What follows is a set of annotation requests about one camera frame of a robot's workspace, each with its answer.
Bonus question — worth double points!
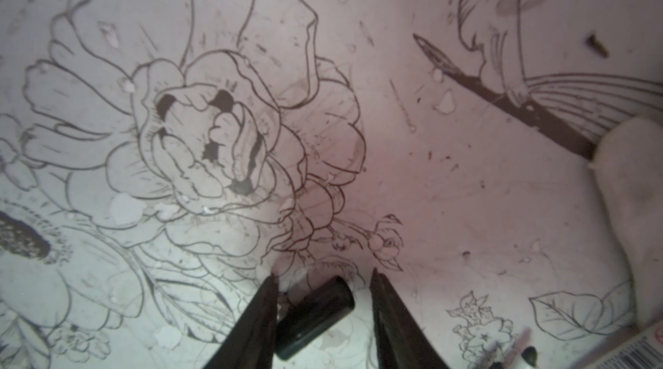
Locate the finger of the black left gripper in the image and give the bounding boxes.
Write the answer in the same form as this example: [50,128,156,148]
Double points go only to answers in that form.
[369,269,449,369]
[204,275,279,369]

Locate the black pen cap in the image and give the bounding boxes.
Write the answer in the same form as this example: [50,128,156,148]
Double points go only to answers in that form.
[275,276,355,360]

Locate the white glove on table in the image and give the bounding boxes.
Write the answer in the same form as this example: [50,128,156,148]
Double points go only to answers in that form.
[590,118,662,328]

